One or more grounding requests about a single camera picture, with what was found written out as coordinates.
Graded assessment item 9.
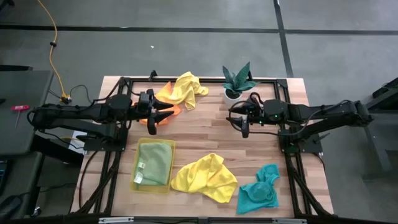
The orange microfiber towel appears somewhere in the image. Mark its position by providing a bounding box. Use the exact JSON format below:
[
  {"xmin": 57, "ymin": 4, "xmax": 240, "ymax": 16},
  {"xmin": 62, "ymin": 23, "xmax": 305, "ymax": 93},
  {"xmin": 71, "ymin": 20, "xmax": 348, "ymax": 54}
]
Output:
[{"xmin": 132, "ymin": 81, "xmax": 182, "ymax": 127}]

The yellow extension cable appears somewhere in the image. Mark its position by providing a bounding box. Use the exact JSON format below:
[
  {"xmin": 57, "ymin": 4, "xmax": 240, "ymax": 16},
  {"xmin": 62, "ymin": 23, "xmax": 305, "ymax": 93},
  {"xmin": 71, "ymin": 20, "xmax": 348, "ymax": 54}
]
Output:
[{"xmin": 36, "ymin": 0, "xmax": 73, "ymax": 105}]

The grey keyboard desk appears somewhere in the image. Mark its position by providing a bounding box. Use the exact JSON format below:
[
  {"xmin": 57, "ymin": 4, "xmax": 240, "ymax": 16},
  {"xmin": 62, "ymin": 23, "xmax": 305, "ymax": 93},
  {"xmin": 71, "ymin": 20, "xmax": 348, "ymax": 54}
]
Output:
[{"xmin": 0, "ymin": 151, "xmax": 44, "ymax": 220}]

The grey side desk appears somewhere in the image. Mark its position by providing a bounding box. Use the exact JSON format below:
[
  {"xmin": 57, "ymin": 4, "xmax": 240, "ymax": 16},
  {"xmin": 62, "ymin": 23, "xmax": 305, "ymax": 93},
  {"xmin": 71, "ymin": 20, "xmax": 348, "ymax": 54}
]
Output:
[{"xmin": 0, "ymin": 70, "xmax": 55, "ymax": 157}]

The white paper sheet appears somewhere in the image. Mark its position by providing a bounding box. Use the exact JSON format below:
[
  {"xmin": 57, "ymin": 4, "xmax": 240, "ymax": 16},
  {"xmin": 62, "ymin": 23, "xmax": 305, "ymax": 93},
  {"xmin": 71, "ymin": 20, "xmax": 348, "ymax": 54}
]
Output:
[{"xmin": 68, "ymin": 128, "xmax": 90, "ymax": 156}]

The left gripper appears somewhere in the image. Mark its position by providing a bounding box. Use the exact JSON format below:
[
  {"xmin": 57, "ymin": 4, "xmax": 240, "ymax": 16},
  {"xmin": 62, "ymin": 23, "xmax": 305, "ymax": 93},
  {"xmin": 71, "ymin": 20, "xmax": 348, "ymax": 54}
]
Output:
[{"xmin": 133, "ymin": 88, "xmax": 175, "ymax": 136}]

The snake plant in white pot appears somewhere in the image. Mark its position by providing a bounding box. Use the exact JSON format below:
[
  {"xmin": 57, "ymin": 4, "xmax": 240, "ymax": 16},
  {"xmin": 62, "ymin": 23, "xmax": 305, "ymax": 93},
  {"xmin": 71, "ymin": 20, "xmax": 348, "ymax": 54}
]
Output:
[{"xmin": 221, "ymin": 61, "xmax": 261, "ymax": 106}]

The black side stand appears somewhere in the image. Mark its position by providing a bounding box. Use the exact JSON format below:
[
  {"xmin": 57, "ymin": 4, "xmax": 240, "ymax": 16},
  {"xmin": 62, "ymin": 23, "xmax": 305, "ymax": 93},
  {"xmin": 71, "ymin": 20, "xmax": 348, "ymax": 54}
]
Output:
[{"xmin": 363, "ymin": 77, "xmax": 398, "ymax": 180}]

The black computer mouse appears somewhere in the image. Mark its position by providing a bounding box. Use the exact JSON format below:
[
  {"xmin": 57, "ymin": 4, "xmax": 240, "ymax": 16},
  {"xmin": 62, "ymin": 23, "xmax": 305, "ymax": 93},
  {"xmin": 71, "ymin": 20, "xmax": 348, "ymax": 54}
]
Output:
[{"xmin": 0, "ymin": 195, "xmax": 23, "ymax": 220}]

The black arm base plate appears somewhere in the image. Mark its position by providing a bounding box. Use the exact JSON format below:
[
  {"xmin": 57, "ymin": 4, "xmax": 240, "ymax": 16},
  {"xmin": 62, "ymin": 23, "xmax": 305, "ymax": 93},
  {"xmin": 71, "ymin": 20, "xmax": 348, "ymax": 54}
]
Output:
[
  {"xmin": 279, "ymin": 129, "xmax": 324, "ymax": 154},
  {"xmin": 83, "ymin": 132, "xmax": 129, "ymax": 152}
]

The black aluminium table frame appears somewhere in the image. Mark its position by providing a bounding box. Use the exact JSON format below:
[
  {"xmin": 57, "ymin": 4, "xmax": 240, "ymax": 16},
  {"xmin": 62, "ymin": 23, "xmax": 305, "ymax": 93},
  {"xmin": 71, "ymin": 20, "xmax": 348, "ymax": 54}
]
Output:
[{"xmin": 70, "ymin": 76, "xmax": 335, "ymax": 218}]

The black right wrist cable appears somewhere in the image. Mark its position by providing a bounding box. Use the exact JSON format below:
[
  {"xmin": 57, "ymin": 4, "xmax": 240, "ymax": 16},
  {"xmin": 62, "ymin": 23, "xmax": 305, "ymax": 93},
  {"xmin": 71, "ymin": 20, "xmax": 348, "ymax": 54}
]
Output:
[{"xmin": 228, "ymin": 91, "xmax": 280, "ymax": 136}]

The yellow microfiber towel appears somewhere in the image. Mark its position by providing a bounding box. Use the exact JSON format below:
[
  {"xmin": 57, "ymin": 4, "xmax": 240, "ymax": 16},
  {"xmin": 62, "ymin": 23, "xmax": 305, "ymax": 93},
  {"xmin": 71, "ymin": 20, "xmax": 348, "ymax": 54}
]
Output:
[
  {"xmin": 170, "ymin": 153, "xmax": 239, "ymax": 204},
  {"xmin": 154, "ymin": 71, "xmax": 210, "ymax": 111}
]

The red-handled T hex key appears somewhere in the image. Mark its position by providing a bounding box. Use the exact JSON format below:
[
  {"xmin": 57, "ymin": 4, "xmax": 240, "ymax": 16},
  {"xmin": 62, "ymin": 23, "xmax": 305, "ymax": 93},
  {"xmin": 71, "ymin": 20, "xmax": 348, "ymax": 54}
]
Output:
[{"xmin": 10, "ymin": 104, "xmax": 31, "ymax": 130}]

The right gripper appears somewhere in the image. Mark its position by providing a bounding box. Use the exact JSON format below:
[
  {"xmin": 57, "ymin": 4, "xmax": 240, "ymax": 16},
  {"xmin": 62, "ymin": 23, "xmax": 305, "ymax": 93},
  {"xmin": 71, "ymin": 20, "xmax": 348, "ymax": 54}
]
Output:
[{"xmin": 229, "ymin": 100, "xmax": 267, "ymax": 139}]

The yellow translucent plastic bin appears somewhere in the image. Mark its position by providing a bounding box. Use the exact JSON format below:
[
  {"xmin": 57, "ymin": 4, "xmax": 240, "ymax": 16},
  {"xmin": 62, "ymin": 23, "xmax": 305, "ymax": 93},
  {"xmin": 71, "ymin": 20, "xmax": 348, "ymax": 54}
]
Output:
[{"xmin": 129, "ymin": 138, "xmax": 177, "ymax": 195}]

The teal microfiber towel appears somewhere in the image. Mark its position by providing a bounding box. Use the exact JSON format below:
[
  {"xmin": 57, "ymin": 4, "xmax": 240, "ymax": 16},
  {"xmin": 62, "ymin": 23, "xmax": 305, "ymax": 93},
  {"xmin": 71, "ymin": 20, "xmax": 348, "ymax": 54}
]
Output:
[{"xmin": 236, "ymin": 163, "xmax": 281, "ymax": 215}]

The black keyboard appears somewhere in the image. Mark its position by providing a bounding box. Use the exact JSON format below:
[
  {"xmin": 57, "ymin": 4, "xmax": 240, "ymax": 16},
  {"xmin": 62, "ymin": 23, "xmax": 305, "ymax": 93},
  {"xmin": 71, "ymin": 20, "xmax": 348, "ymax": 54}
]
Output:
[{"xmin": 0, "ymin": 159, "xmax": 7, "ymax": 196}]

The silver mounting bracket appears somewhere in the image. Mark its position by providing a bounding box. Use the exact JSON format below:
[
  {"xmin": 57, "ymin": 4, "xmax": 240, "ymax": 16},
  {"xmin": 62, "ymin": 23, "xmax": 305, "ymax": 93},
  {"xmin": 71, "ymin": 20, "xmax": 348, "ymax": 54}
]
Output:
[
  {"xmin": 98, "ymin": 217, "xmax": 135, "ymax": 224},
  {"xmin": 272, "ymin": 218, "xmax": 308, "ymax": 224}
]

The green microfiber towel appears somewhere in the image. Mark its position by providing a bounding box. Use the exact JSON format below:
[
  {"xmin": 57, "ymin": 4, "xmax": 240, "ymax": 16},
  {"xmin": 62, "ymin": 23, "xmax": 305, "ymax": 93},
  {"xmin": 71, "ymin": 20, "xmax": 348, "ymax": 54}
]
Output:
[{"xmin": 133, "ymin": 142, "xmax": 174, "ymax": 187}]

